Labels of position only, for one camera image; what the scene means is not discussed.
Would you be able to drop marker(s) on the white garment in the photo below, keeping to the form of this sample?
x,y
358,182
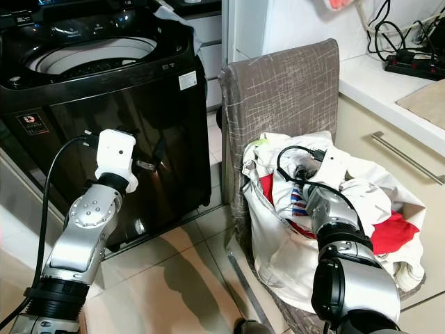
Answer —
x,y
278,257

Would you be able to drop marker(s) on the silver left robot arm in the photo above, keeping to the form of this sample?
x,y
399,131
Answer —
x,y
90,216

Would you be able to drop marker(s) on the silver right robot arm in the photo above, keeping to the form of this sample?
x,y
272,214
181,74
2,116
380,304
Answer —
x,y
354,278

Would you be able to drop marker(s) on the black top-load washing machine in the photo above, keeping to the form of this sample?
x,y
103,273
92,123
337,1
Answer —
x,y
76,104

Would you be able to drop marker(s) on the red blue striped cloth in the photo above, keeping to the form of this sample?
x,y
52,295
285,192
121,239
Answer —
x,y
300,204

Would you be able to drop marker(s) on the beige kitchen cabinet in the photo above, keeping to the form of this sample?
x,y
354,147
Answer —
x,y
375,202

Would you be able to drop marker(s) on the white washer sticker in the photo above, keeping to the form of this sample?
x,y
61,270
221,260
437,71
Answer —
x,y
188,80

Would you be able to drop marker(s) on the chair with brown-grey cover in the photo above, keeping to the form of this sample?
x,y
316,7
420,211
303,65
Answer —
x,y
285,90

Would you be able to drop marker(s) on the white drawer unit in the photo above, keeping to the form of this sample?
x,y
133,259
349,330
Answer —
x,y
208,62

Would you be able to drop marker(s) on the red garment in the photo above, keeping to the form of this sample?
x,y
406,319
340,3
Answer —
x,y
396,233

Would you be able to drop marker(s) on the white cloth on washer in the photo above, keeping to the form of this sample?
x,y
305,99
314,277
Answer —
x,y
177,21

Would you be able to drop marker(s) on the beige counter mat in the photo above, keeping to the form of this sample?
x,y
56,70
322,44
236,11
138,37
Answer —
x,y
424,104

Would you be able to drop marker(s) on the black power strip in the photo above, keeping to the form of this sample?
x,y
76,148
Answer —
x,y
414,66

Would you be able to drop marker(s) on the dark robot foot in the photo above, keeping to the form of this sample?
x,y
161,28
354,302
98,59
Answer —
x,y
256,328

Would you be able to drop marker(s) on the pink hanging item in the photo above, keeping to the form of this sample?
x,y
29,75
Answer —
x,y
343,3

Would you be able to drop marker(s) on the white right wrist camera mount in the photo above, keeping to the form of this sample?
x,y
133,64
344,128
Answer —
x,y
334,165

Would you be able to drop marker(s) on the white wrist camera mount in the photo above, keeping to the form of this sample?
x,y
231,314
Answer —
x,y
117,156
334,165

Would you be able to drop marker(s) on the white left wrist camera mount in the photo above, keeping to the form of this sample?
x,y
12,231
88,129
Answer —
x,y
117,156

